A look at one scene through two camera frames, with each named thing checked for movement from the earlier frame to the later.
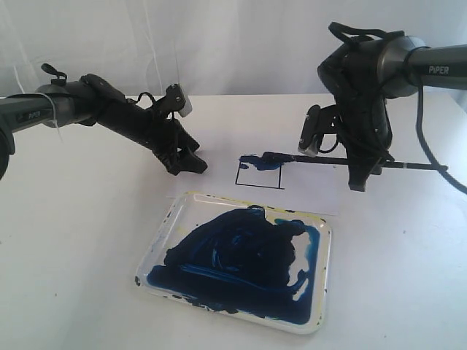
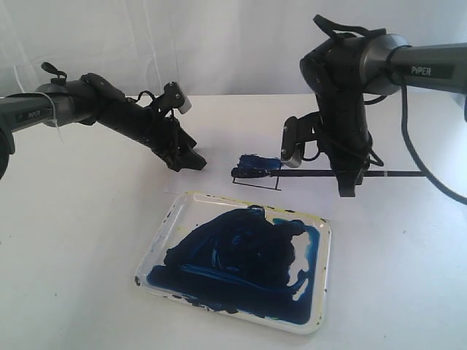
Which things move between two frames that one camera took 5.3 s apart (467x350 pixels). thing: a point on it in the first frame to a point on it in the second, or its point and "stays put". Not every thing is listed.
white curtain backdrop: (211, 48) stays put
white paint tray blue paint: (238, 260) stays put
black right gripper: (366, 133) to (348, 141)
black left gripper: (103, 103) stays put
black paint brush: (272, 160) to (266, 172)
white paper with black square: (309, 188) stays put
